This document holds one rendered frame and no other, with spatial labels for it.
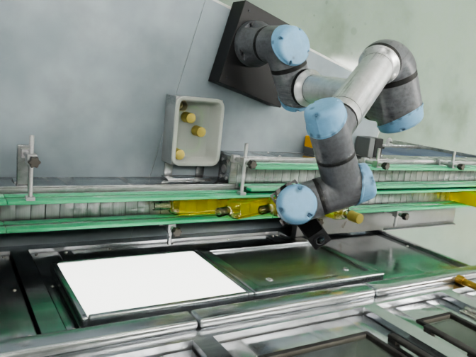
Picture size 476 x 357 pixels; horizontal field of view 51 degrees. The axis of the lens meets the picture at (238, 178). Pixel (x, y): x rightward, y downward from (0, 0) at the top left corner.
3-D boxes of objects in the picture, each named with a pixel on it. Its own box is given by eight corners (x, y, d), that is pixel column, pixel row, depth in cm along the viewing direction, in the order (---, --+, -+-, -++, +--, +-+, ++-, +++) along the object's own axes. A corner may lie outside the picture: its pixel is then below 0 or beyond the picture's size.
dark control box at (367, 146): (353, 154, 210) (367, 157, 203) (355, 135, 209) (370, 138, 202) (366, 154, 215) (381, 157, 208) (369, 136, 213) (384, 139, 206)
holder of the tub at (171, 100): (160, 176, 167) (168, 180, 161) (166, 94, 162) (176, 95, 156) (205, 176, 176) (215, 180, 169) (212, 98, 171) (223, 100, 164)
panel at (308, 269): (49, 271, 131) (81, 331, 103) (49, 261, 131) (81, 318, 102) (312, 246, 178) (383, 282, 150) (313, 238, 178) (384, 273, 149)
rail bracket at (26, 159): (11, 185, 140) (23, 205, 122) (12, 126, 137) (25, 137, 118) (29, 185, 143) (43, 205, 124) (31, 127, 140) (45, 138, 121)
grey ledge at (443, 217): (280, 229, 194) (298, 239, 185) (283, 207, 193) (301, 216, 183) (436, 218, 244) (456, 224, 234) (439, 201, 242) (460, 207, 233)
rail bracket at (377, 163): (358, 163, 196) (383, 170, 185) (360, 144, 194) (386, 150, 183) (365, 163, 198) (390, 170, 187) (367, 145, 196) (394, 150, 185)
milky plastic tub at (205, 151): (161, 161, 166) (171, 166, 158) (166, 93, 162) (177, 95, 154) (207, 161, 175) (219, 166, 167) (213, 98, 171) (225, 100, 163)
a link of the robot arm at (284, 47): (279, 18, 157) (307, 18, 146) (290, 59, 163) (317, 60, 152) (250, 33, 153) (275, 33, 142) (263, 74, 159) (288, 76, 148)
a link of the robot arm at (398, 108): (290, 54, 163) (428, 64, 118) (302, 95, 169) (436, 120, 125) (262, 69, 158) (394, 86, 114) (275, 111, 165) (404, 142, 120)
